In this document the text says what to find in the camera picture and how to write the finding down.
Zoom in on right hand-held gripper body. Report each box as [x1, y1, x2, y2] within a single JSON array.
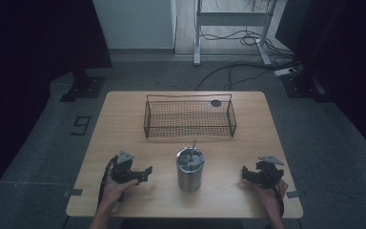
[[254, 155, 286, 189]]

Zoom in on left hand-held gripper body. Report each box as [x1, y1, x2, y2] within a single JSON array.
[[110, 150, 142, 185]]

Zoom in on person's left hand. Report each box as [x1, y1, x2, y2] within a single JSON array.
[[102, 175, 140, 208]]

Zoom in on person's right hand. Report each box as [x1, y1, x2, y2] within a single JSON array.
[[253, 178, 290, 212]]

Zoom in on stainless steel cup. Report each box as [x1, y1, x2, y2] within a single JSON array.
[[175, 146, 206, 193]]

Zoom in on metal utensil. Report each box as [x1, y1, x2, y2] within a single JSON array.
[[188, 138, 198, 164]]

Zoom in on black tape floor marker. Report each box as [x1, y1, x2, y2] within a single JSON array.
[[70, 115, 92, 137]]

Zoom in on black stand base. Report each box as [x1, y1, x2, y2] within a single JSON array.
[[59, 68, 107, 103], [280, 71, 328, 100]]

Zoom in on white power strip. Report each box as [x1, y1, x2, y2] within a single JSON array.
[[273, 67, 297, 77]]

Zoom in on dark curtain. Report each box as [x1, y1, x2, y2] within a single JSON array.
[[0, 0, 113, 212], [275, 0, 366, 156]]

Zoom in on white cabinet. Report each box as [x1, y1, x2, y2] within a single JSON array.
[[91, 0, 177, 51]]

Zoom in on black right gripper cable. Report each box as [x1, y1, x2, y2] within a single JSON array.
[[265, 171, 286, 219]]

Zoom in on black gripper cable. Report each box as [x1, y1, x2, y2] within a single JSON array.
[[265, 171, 286, 219], [96, 156, 119, 208]]

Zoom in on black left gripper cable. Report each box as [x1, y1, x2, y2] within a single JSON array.
[[96, 156, 119, 208]]

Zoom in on wire mesh basket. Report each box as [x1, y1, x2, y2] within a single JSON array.
[[143, 93, 238, 139]]

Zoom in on black floor cables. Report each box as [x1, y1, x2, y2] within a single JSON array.
[[194, 29, 303, 92]]

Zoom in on white desk frame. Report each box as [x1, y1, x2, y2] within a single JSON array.
[[193, 0, 288, 67]]

